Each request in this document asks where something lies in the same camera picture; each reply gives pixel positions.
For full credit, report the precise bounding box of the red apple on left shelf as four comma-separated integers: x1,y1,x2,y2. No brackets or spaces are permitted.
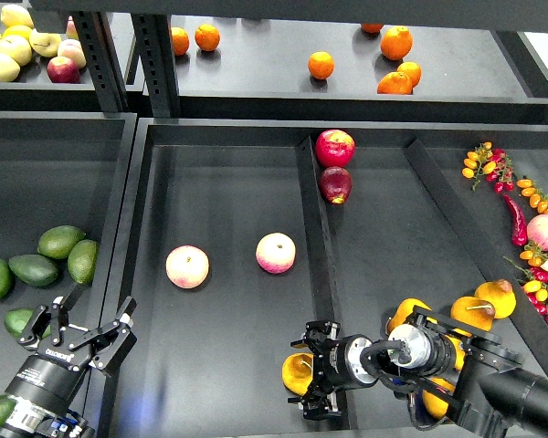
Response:
47,57,80,84

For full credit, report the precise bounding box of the bright red apple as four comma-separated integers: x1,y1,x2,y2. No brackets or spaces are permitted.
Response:
315,130,355,168

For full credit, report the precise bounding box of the black upper right shelf tray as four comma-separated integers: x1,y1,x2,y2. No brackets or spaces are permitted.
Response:
174,17,548,124

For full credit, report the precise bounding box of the pink apple centre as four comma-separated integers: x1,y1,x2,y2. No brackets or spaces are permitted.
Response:
256,233,296,274

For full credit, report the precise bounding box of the pink apple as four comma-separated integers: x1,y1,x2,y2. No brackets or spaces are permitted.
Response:
256,233,296,274
165,245,209,289

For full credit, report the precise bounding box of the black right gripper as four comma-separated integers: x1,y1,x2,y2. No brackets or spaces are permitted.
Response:
287,320,343,420

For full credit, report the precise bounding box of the dark green avocado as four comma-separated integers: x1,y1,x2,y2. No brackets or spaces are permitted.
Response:
4,308,35,339
8,254,59,287

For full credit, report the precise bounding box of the green avocado right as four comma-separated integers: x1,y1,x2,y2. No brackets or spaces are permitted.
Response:
68,239,99,285

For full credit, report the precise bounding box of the black upper left shelf tray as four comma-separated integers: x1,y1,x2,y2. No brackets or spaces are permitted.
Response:
0,1,151,114

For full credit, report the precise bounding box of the green avocado top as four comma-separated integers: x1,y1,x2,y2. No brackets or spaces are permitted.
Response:
37,224,86,260

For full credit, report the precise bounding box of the pale yellow apple centre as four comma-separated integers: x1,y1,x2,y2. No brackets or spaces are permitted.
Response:
0,35,33,67

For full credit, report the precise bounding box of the yellow pear with brown top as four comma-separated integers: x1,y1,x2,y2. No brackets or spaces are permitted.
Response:
474,279,517,319

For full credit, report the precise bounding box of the black left produce bin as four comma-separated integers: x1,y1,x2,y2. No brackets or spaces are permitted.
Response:
0,110,138,438

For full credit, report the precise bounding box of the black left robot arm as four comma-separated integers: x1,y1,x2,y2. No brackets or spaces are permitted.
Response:
0,286,137,437

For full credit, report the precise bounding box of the dark red apple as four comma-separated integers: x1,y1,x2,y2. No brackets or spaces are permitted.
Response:
319,166,353,204

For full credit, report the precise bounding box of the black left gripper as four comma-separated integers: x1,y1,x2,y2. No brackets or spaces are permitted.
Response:
17,284,137,377

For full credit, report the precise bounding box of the black produce bin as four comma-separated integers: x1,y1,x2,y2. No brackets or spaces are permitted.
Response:
107,120,548,437
0,110,138,438

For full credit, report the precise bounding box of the red chili pepper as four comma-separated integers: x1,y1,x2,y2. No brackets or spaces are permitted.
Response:
502,193,528,246

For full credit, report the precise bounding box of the black shelf upright post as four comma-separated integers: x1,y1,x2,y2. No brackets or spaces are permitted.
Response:
70,11,129,112
131,14,181,119

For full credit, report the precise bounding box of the pink apple left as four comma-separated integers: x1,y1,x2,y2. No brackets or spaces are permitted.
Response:
165,245,209,289

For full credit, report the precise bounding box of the orange cherry tomato string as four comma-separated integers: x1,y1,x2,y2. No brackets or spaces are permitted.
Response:
515,175,548,222

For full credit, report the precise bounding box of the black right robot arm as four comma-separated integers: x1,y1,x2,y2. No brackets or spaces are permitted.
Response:
289,307,548,437

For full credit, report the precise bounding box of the orange red cherry tomato bunch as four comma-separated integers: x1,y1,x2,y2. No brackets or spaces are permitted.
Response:
461,141,515,193

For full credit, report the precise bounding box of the pale yellow apple front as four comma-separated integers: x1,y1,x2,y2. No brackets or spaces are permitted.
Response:
0,53,20,82

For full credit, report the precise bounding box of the orange front right shelf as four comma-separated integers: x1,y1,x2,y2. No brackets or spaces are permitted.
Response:
376,71,413,95

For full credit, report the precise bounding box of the black shelf upright post right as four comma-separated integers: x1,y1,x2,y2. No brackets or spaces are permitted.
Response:
131,14,181,119

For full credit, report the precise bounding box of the yellow pear with stem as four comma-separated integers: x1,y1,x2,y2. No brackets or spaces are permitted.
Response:
450,296,496,331

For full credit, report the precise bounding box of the orange behind front right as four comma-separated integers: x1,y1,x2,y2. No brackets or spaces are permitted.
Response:
397,61,422,88

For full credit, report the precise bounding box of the orange centre shelf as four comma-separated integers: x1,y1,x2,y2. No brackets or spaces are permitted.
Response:
308,51,335,80

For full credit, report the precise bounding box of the black shelf tray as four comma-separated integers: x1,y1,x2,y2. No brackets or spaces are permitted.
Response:
174,17,548,124
0,1,151,114

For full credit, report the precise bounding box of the black middle produce bin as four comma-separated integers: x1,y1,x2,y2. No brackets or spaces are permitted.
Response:
107,120,548,437

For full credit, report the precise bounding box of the mixed cherry tomato cluster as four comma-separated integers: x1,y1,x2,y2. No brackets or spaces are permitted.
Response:
504,242,548,325

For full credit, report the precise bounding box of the yellow pear bottom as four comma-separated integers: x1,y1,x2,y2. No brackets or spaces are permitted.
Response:
422,377,455,420

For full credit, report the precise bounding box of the pink peach right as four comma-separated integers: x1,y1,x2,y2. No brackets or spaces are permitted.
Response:
526,214,548,252

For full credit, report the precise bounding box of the pale peach on left shelf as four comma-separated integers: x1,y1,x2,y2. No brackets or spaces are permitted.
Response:
58,39,87,69

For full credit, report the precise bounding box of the black shelf upright post left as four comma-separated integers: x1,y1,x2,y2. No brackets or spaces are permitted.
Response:
70,11,129,112

